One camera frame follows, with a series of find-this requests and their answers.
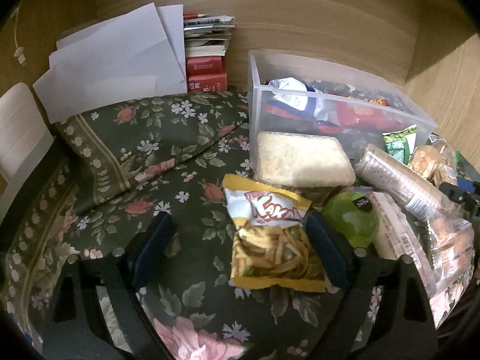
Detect purple biscuit roll package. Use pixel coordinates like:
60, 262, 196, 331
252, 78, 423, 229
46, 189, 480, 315
355, 144, 471, 238

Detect clear bag with green zip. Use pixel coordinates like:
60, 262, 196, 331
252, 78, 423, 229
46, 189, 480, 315
408, 133, 458, 188

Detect green round snack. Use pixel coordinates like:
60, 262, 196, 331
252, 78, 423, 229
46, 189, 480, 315
321, 191, 379, 249

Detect yellow fries snack bag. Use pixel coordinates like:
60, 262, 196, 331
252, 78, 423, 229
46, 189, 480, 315
222, 174, 326, 293

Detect beige rice cracker block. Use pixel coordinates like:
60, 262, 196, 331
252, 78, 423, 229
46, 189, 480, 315
255, 132, 356, 189

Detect red snack packet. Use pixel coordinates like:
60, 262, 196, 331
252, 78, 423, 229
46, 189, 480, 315
262, 97, 406, 134

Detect blue white foil snack bag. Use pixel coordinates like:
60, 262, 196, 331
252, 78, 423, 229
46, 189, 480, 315
264, 77, 329, 123

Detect clear bag of pastries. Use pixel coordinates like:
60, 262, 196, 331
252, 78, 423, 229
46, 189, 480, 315
427, 214, 475, 328

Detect waffle biscuit package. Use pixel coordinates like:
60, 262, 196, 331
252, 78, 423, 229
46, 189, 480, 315
367, 192, 437, 297

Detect green pea snack packet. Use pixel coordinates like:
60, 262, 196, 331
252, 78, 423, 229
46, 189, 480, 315
382, 124, 416, 165

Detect floral dark green tablecloth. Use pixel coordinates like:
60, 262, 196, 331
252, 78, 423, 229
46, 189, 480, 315
0, 91, 395, 360

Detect clear plastic storage bin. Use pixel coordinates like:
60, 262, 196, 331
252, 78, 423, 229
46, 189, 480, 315
247, 49, 438, 161

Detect white paper sheets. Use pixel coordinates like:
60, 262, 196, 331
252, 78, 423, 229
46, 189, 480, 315
33, 3, 187, 123

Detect stack of books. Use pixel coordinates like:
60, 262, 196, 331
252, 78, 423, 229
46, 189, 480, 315
184, 15, 236, 92

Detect red white glue tube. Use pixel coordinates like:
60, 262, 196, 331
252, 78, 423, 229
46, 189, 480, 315
183, 13, 208, 20

